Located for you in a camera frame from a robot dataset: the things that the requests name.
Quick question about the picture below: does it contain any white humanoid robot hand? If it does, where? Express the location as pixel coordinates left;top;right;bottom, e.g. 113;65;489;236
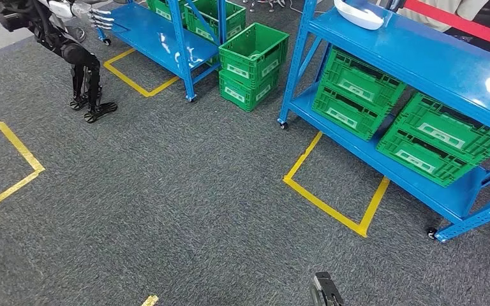
87;7;117;31

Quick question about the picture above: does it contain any blue metal shelf rack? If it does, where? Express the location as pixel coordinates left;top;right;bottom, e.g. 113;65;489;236
276;0;490;244
94;0;229;102

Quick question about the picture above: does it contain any white plastic car part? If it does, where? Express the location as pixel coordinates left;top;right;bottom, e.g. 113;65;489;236
334;0;386;31

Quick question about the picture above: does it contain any green plastic crate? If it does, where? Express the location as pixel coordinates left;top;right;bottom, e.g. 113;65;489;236
183;0;247;43
218;69;281;113
392;92;490;166
321;47;407;112
145;0;187;27
218;22;290;88
311;84;392;142
376;124;479;188

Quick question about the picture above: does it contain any black humanoid robot torso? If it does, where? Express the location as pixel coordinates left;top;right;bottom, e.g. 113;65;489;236
0;0;60;33

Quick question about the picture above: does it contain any chrome chair base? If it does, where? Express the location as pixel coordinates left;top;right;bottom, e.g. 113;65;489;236
242;0;286;13

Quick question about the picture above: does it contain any person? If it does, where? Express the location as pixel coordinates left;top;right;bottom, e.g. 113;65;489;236
397;0;490;52

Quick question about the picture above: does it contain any red barrier tape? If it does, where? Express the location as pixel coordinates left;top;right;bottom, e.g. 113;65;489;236
403;0;490;52

